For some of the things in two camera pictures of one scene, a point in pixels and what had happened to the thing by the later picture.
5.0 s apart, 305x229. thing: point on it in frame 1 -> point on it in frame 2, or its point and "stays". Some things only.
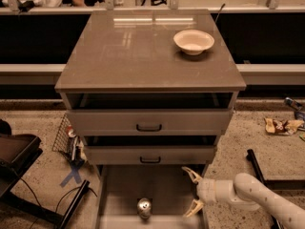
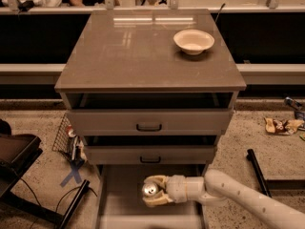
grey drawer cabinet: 150,93 stays
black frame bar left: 74,205 stays
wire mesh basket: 63,141 stays
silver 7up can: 144,208 -> 150,190
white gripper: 205,190 -> 175,188
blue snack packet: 299,108 stays
